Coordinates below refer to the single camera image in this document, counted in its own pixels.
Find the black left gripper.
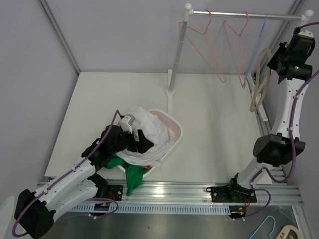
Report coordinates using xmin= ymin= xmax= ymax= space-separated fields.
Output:
xmin=109 ymin=125 xmax=153 ymax=155

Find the white t shirt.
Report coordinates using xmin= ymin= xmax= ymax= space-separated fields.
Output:
xmin=116 ymin=107 xmax=174 ymax=167

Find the coral red shirt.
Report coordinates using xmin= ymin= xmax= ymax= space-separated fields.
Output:
xmin=143 ymin=165 xmax=152 ymax=170

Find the green t shirt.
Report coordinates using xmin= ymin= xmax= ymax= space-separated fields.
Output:
xmin=106 ymin=155 xmax=149 ymax=196

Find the light blue wire hanger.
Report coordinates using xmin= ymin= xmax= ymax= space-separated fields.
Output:
xmin=244 ymin=13 xmax=269 ymax=83

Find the pink wire hanger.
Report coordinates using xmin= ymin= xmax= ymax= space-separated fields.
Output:
xmin=178 ymin=9 xmax=226 ymax=83
xmin=223 ymin=11 xmax=249 ymax=89

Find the beige wooden hanger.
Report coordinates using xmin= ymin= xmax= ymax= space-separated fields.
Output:
xmin=249 ymin=48 xmax=272 ymax=112

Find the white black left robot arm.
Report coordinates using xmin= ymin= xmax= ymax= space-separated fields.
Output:
xmin=12 ymin=125 xmax=154 ymax=239

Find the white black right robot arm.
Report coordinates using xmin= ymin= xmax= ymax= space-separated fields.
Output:
xmin=227 ymin=30 xmax=316 ymax=202

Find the blue hanger on floor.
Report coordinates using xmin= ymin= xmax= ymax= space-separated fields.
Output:
xmin=249 ymin=216 xmax=277 ymax=239

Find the wooden hanger on floor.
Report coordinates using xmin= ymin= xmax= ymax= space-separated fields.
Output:
xmin=276 ymin=225 xmax=304 ymax=239

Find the white perforated plastic basket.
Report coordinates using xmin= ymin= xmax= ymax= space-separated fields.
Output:
xmin=117 ymin=108 xmax=183 ymax=178

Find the silver clothes rack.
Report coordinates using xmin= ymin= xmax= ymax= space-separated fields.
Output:
xmin=165 ymin=3 xmax=314 ymax=124

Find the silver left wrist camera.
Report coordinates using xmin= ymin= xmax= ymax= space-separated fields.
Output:
xmin=119 ymin=114 xmax=136 ymax=133

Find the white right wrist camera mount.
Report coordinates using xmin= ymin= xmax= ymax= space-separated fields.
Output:
xmin=294 ymin=27 xmax=314 ymax=38

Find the aluminium mounting rail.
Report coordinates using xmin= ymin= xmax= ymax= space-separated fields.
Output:
xmin=108 ymin=180 xmax=304 ymax=206

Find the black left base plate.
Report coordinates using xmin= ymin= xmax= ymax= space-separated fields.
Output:
xmin=97 ymin=185 xmax=123 ymax=201

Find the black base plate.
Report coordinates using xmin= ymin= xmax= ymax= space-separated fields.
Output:
xmin=97 ymin=185 xmax=123 ymax=201
xmin=205 ymin=185 xmax=257 ymax=203

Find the white slotted cable duct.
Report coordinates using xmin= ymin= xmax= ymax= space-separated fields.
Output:
xmin=70 ymin=203 xmax=231 ymax=215

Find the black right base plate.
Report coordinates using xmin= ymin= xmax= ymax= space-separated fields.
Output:
xmin=205 ymin=185 xmax=257 ymax=203

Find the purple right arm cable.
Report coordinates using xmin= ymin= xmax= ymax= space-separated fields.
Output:
xmin=243 ymin=21 xmax=319 ymax=221

